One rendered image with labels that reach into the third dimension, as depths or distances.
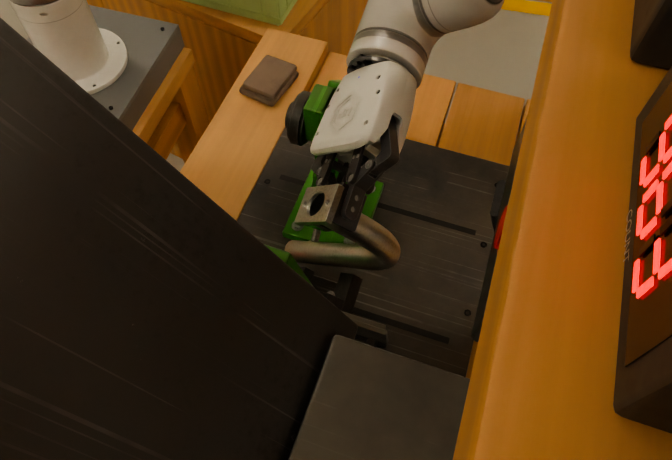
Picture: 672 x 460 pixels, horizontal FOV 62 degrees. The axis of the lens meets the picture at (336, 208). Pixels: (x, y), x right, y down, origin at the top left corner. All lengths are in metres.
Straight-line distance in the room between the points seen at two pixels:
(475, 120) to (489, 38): 1.58
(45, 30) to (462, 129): 0.77
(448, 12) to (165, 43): 0.78
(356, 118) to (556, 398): 0.41
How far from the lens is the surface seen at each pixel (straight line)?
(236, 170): 1.02
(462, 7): 0.59
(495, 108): 1.16
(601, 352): 0.20
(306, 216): 0.55
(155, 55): 1.24
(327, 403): 0.48
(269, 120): 1.08
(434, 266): 0.92
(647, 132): 0.23
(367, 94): 0.56
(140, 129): 1.19
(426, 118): 1.12
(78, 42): 1.17
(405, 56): 0.59
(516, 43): 2.71
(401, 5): 0.61
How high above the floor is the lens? 1.71
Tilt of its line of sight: 58 degrees down
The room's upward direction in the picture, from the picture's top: straight up
